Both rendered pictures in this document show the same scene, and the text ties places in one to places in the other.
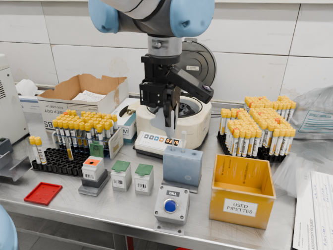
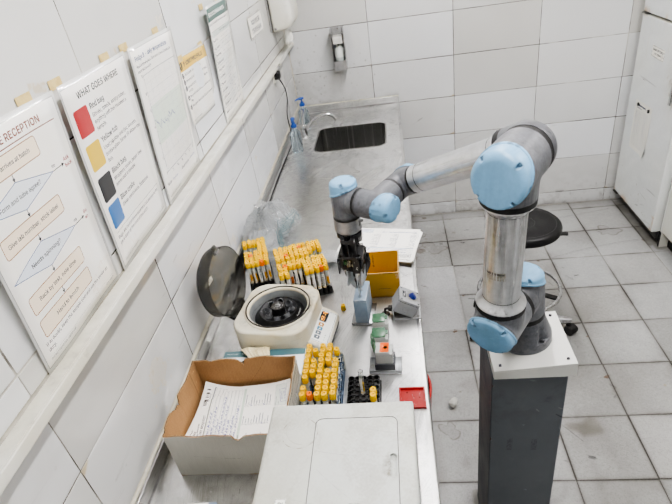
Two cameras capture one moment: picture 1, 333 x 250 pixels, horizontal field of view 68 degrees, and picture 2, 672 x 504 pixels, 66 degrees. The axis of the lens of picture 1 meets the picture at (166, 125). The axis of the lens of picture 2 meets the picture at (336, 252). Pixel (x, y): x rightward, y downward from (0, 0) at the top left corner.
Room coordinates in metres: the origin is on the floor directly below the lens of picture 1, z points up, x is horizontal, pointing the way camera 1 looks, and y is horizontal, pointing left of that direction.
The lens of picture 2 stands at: (0.69, 1.24, 1.95)
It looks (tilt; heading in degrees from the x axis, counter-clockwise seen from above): 32 degrees down; 266
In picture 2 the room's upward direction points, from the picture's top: 9 degrees counter-clockwise
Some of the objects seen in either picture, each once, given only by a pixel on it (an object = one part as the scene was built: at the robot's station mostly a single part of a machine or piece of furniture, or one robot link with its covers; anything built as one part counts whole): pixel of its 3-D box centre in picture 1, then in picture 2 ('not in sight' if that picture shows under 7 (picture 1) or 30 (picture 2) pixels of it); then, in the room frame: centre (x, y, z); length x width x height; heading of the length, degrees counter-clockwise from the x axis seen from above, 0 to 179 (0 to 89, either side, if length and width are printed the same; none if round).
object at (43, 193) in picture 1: (43, 193); (412, 397); (0.49, 0.33, 0.88); 0.07 x 0.07 x 0.01; 77
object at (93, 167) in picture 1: (93, 170); (384, 355); (0.53, 0.20, 0.92); 0.05 x 0.04 x 0.06; 165
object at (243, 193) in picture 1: (239, 189); (379, 274); (0.46, -0.18, 0.93); 0.13 x 0.13 x 0.10; 76
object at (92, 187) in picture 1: (95, 178); (385, 362); (0.53, 0.20, 0.89); 0.09 x 0.05 x 0.04; 165
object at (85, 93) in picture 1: (88, 102); (239, 413); (0.93, 0.32, 0.95); 0.29 x 0.25 x 0.15; 167
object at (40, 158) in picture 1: (61, 149); (361, 391); (0.62, 0.32, 0.93); 0.17 x 0.09 x 0.11; 77
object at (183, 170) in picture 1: (182, 167); (363, 303); (0.54, -0.04, 0.92); 0.10 x 0.07 x 0.10; 72
